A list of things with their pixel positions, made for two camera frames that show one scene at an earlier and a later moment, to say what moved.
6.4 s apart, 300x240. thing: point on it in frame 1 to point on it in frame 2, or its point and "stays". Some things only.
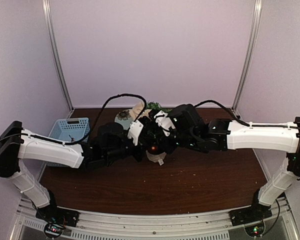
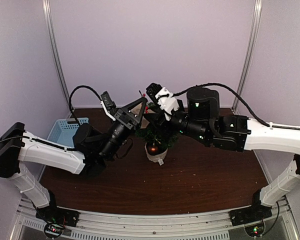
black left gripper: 138,154 to 121,115
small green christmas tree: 152,133 stays
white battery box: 160,161 stays
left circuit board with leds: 54,230 stays
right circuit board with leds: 255,230 stays
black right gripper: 168,148 to 157,119
